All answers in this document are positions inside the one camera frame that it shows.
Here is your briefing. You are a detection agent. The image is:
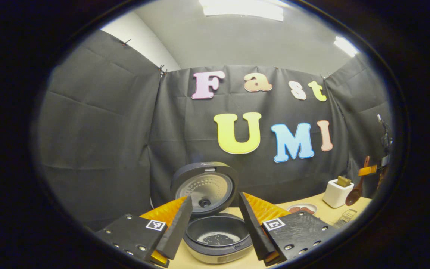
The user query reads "grey rice cooker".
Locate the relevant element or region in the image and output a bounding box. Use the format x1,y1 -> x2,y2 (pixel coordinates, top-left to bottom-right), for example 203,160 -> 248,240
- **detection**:
170,161 -> 255,265

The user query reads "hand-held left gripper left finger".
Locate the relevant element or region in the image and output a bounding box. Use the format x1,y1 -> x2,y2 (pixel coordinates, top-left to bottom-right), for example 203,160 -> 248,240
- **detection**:
95,195 -> 194,268

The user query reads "black backdrop cloth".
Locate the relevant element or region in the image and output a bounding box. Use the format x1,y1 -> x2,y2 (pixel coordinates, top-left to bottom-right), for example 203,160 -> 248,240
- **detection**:
36,30 -> 394,231

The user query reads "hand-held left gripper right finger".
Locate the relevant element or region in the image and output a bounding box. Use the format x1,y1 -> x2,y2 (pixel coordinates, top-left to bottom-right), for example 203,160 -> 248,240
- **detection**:
239,192 -> 339,266

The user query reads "long ceiling light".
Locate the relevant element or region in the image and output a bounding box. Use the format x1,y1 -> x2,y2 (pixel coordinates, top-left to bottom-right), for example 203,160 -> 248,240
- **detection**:
199,0 -> 284,22

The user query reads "brown wooden spoon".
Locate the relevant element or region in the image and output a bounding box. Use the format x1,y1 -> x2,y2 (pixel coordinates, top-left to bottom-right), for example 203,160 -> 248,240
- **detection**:
345,156 -> 371,206

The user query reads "round white plate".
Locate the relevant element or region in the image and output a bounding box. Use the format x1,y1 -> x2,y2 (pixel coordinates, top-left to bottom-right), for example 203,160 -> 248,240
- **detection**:
287,203 -> 318,215

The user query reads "white toaster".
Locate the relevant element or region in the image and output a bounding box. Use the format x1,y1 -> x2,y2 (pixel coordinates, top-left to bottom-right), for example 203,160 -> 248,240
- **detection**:
322,179 -> 354,208

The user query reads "small ceiling light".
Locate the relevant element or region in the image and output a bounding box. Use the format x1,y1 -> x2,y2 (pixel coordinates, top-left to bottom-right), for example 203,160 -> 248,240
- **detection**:
333,35 -> 360,58

